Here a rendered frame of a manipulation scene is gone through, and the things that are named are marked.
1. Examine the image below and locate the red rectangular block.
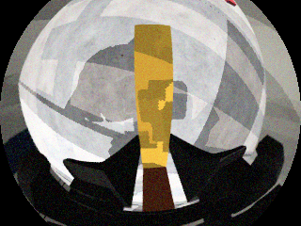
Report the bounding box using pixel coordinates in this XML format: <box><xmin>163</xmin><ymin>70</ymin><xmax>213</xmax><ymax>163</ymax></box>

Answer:
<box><xmin>225</xmin><ymin>0</ymin><xmax>237</xmax><ymax>7</ymax></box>

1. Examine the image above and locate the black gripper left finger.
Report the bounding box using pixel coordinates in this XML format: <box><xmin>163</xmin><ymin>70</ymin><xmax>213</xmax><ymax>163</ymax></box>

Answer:
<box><xmin>63</xmin><ymin>135</ymin><xmax>142</xmax><ymax>208</ymax></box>

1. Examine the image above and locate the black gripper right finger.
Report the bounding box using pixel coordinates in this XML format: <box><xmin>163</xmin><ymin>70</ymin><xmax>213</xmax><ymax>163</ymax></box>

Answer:
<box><xmin>169</xmin><ymin>133</ymin><xmax>247</xmax><ymax>202</ymax></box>

